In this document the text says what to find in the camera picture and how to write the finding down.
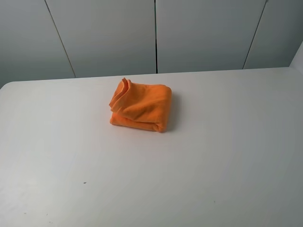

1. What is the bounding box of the orange terry towel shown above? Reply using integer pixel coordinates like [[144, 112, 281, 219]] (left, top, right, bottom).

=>
[[109, 78, 172, 132]]

